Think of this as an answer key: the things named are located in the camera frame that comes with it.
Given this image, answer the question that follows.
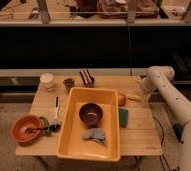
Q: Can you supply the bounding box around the green sponge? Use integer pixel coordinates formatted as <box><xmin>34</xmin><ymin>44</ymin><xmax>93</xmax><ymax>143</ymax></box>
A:
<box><xmin>119</xmin><ymin>108</ymin><xmax>129</xmax><ymax>128</ymax></box>

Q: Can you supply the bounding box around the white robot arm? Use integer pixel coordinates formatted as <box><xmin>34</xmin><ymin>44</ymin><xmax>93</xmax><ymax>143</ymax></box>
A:
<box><xmin>140</xmin><ymin>66</ymin><xmax>191</xmax><ymax>171</ymax></box>

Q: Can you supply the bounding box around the purple bowl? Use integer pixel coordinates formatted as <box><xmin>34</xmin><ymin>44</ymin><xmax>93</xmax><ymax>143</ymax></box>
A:
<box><xmin>79</xmin><ymin>103</ymin><xmax>103</xmax><ymax>126</ymax></box>

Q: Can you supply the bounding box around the orange bowl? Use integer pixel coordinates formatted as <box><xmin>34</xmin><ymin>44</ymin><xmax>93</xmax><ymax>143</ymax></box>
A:
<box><xmin>10</xmin><ymin>115</ymin><xmax>43</xmax><ymax>144</ymax></box>

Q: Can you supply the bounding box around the spoon in orange bowl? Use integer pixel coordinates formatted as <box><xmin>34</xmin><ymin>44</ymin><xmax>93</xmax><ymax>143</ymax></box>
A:
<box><xmin>24</xmin><ymin>127</ymin><xmax>47</xmax><ymax>133</ymax></box>

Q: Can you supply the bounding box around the striped brown white cup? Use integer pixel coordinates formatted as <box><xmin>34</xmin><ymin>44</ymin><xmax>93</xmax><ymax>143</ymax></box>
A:
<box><xmin>79</xmin><ymin>69</ymin><xmax>95</xmax><ymax>87</ymax></box>

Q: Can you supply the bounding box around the small brown cup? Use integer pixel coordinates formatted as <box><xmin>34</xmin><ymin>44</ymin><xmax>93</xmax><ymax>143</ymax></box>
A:
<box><xmin>63</xmin><ymin>78</ymin><xmax>75</xmax><ymax>88</ymax></box>

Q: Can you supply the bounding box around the orange fruit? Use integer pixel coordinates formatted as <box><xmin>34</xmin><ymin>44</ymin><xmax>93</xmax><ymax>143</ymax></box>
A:
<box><xmin>118</xmin><ymin>94</ymin><xmax>126</xmax><ymax>106</ymax></box>

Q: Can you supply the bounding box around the grey cloth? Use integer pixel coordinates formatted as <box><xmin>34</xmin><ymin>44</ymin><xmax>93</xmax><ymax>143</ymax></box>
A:
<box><xmin>83</xmin><ymin>128</ymin><xmax>106</xmax><ymax>145</ymax></box>

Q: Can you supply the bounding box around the yellow plastic tub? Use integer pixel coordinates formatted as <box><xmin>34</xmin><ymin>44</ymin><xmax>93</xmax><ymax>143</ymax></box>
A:
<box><xmin>57</xmin><ymin>87</ymin><xmax>121</xmax><ymax>162</ymax></box>

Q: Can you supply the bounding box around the wooden table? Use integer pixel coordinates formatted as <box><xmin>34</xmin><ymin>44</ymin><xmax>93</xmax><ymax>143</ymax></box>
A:
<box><xmin>16</xmin><ymin>76</ymin><xmax>163</xmax><ymax>162</ymax></box>

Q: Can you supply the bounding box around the green toy vegetable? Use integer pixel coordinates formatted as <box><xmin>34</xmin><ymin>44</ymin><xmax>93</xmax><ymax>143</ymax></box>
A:
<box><xmin>39</xmin><ymin>116</ymin><xmax>52</xmax><ymax>136</ymax></box>

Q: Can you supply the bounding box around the black pedal box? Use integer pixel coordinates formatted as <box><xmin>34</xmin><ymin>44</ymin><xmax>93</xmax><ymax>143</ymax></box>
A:
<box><xmin>173</xmin><ymin>123</ymin><xmax>183</xmax><ymax>141</ymax></box>

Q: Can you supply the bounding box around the black floor cable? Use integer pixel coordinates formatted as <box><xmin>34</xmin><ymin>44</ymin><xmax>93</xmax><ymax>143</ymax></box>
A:
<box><xmin>152</xmin><ymin>115</ymin><xmax>170</xmax><ymax>171</ymax></box>

